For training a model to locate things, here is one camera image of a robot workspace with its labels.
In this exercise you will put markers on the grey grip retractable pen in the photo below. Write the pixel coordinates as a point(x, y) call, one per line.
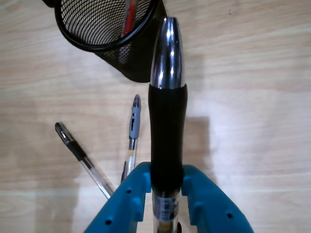
point(134, 121)

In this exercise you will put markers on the black mesh pen holder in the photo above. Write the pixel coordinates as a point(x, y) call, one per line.
point(97, 24)

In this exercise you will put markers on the red retractable pen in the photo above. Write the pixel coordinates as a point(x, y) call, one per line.
point(130, 17)

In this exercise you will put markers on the black retractable pen chrome tip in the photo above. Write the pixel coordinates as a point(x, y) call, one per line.
point(167, 133)

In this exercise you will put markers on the clear capped black gel pen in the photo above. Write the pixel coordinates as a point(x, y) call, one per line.
point(75, 148)

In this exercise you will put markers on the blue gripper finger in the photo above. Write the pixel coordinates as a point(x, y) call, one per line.
point(213, 208)
point(126, 204)

